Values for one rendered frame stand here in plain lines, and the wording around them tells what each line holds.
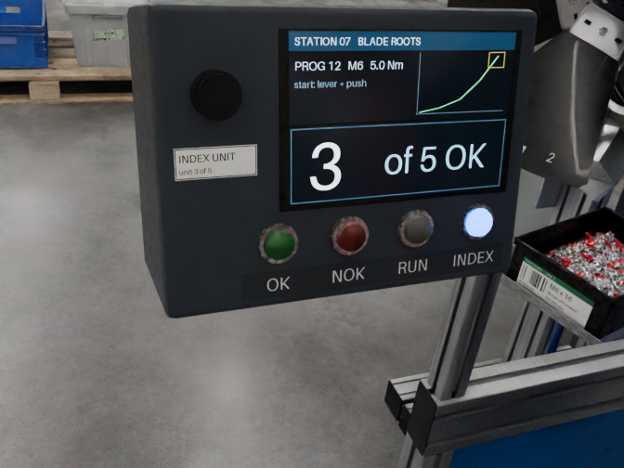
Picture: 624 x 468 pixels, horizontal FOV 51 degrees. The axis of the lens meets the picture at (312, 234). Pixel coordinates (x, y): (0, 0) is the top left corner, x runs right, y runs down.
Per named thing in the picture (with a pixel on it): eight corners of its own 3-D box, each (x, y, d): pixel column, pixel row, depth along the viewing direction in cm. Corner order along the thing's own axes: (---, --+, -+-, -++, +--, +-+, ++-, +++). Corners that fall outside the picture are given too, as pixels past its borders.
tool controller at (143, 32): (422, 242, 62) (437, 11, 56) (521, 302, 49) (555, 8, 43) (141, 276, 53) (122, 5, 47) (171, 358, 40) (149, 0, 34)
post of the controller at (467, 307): (450, 376, 71) (496, 219, 60) (464, 396, 68) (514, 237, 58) (425, 381, 70) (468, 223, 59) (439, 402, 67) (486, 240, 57)
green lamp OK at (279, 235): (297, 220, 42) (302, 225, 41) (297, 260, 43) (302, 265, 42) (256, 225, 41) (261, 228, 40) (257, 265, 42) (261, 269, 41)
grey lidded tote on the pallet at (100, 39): (139, 36, 401) (137, -21, 383) (151, 69, 353) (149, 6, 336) (66, 35, 387) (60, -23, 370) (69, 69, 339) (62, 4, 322)
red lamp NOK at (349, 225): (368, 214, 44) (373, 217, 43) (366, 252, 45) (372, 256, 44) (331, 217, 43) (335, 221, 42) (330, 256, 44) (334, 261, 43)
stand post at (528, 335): (489, 432, 179) (602, 117, 131) (509, 458, 172) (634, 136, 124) (475, 435, 177) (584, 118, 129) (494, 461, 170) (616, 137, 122)
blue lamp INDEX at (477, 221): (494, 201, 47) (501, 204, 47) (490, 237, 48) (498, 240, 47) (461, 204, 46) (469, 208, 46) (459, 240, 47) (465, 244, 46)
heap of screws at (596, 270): (591, 247, 106) (601, 222, 104) (671, 295, 97) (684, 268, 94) (513, 278, 96) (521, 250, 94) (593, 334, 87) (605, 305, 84)
